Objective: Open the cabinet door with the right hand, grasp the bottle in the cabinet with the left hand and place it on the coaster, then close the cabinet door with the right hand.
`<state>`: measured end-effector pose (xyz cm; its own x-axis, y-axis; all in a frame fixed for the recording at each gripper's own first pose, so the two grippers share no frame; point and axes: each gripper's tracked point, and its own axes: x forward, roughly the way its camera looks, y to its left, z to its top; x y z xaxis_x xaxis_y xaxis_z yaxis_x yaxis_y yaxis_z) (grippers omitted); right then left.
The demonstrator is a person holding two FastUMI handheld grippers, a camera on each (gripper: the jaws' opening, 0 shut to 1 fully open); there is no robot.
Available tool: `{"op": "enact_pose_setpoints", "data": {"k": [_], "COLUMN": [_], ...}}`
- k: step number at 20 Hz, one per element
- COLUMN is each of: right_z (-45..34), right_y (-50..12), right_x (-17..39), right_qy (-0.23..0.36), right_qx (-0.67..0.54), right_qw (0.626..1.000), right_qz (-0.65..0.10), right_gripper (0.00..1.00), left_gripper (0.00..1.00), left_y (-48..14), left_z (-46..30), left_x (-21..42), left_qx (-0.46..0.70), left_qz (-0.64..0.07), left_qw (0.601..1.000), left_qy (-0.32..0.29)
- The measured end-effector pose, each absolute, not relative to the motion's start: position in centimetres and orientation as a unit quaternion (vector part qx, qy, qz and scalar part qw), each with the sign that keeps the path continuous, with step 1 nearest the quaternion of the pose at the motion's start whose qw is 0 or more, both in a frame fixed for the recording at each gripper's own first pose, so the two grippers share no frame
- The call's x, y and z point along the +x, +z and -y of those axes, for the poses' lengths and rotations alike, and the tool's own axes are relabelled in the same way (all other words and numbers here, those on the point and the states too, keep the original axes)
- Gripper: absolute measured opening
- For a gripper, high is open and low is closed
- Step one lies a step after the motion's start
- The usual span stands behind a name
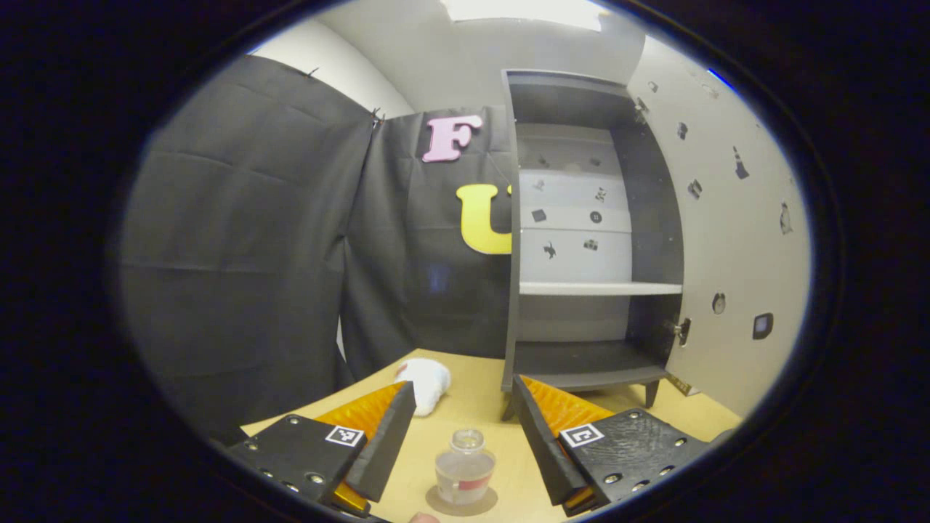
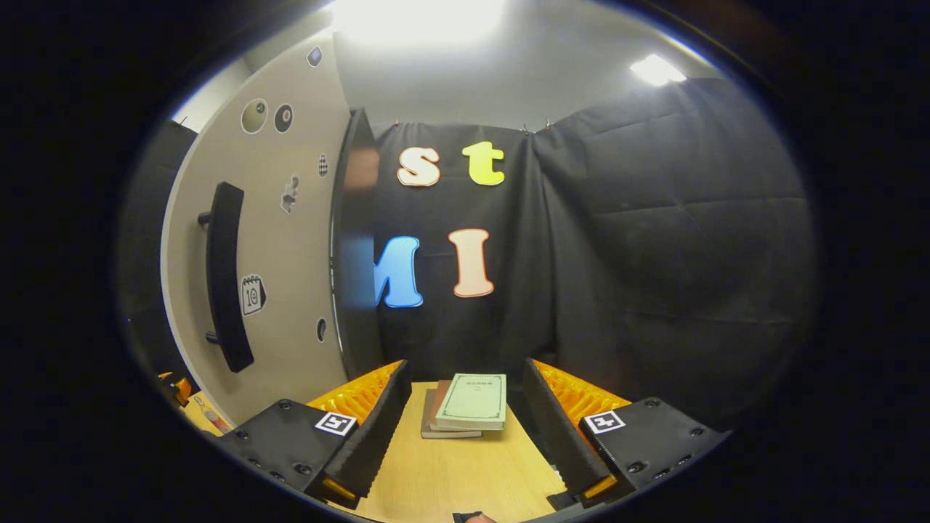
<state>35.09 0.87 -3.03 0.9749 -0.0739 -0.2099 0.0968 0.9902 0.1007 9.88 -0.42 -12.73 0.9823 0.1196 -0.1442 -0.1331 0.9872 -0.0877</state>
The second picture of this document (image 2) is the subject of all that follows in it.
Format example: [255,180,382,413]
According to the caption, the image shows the long ceiling light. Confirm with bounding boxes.
[629,54,687,86]
[331,0,509,44]

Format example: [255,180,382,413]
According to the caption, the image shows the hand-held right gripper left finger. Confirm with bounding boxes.
[217,359,413,509]

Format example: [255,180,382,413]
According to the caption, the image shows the black door handle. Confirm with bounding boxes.
[198,182,255,373]

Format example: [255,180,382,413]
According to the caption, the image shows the dark grey cabinet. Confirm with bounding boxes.
[331,109,384,380]

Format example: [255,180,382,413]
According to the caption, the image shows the brown book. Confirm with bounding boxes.
[427,379,484,435]

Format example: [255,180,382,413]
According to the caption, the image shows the beige cabinet door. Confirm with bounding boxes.
[161,33,353,429]

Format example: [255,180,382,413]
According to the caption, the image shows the clear bottle with pink label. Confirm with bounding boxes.
[193,396,233,433]

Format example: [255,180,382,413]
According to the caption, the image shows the green book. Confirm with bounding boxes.
[434,373,508,431]

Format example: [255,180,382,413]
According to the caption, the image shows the beige book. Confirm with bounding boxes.
[420,389,482,439]

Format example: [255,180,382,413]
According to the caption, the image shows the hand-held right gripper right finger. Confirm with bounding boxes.
[523,357,731,511]

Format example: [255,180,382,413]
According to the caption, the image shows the black backdrop cloth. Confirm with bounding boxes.
[120,76,818,437]

